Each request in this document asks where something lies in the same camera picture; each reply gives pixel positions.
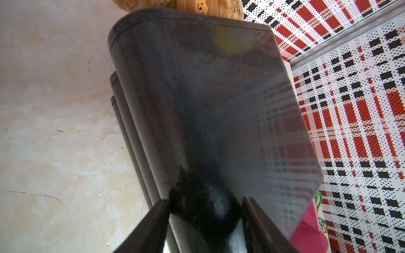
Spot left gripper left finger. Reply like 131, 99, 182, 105
115, 199, 170, 253

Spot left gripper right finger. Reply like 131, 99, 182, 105
241, 197, 298, 253

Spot pink drawer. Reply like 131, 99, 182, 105
291, 199, 331, 253

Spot black drawer cabinet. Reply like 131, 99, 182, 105
108, 7, 323, 253

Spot brown teddy bear plush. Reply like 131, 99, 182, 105
112, 0, 244, 21

